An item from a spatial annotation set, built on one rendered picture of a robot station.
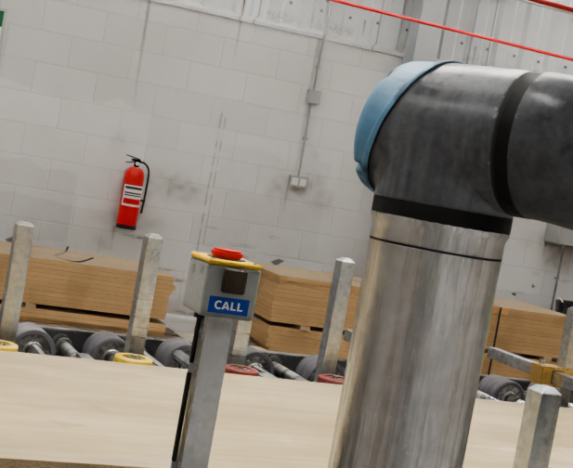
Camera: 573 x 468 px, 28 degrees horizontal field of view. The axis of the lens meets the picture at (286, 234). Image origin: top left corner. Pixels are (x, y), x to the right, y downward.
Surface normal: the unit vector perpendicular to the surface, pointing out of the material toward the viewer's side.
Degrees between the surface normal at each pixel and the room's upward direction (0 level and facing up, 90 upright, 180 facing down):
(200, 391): 90
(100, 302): 90
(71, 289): 90
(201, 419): 90
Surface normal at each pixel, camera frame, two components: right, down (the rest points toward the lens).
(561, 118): -0.13, -0.30
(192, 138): 0.33, 0.11
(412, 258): -0.40, -0.02
